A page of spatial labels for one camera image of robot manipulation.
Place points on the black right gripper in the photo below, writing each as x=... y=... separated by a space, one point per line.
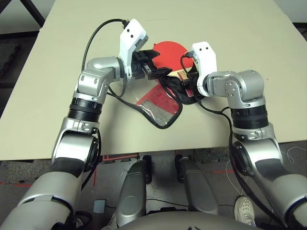
x=194 y=83

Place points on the black metal table leg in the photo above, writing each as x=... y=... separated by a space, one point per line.
x=36 y=13

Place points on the grey robot torso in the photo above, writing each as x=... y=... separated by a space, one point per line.
x=187 y=221

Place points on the silver robot right leg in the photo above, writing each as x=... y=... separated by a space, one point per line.
x=196 y=187

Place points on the silver robot leg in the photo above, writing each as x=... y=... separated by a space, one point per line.
x=196 y=187
x=133 y=187

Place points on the silver robot left leg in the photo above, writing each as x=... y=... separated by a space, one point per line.
x=133 y=187

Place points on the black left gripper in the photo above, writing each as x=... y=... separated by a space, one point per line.
x=140 y=65

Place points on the blue-grey foot pedal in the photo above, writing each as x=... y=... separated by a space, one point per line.
x=100 y=206

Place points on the red black paddle case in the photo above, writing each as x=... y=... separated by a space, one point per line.
x=158 y=112

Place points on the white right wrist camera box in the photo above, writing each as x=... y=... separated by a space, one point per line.
x=206 y=62

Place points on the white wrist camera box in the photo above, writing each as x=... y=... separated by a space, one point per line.
x=206 y=62
x=130 y=40

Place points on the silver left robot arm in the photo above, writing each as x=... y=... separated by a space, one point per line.
x=72 y=143

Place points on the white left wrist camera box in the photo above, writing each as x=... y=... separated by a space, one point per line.
x=130 y=40

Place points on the white perforated sneaker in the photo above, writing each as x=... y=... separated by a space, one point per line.
x=244 y=210

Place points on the red ping-pong paddle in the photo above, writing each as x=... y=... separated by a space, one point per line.
x=170 y=55

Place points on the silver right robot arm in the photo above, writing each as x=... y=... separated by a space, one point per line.
x=249 y=83

